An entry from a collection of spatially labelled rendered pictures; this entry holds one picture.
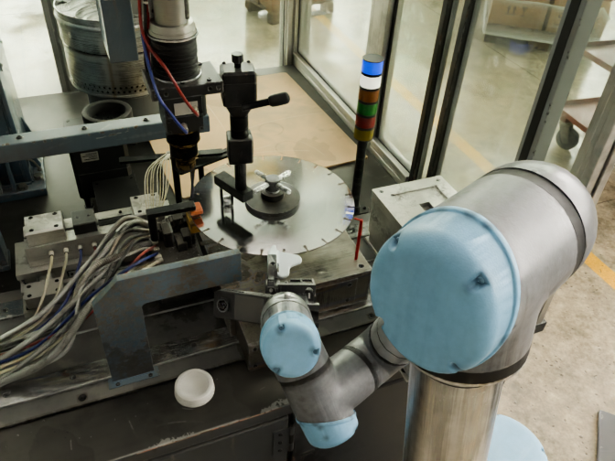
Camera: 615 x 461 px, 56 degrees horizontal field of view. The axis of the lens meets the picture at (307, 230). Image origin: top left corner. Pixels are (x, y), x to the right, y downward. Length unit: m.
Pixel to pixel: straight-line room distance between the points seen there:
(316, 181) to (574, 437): 1.30
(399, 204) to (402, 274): 0.83
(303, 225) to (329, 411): 0.43
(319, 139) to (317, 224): 0.68
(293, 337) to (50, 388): 0.55
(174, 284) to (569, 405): 1.56
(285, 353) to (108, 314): 0.37
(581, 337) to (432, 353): 1.99
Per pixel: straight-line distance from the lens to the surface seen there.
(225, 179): 1.11
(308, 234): 1.09
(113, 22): 1.06
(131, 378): 1.13
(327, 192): 1.20
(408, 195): 1.31
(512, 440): 0.85
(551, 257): 0.48
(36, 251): 1.29
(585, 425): 2.19
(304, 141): 1.74
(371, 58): 1.27
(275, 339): 0.73
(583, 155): 1.08
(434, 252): 0.43
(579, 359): 2.37
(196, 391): 1.08
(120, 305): 0.99
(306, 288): 0.94
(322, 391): 0.78
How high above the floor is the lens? 1.65
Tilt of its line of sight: 40 degrees down
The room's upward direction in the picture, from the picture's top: 4 degrees clockwise
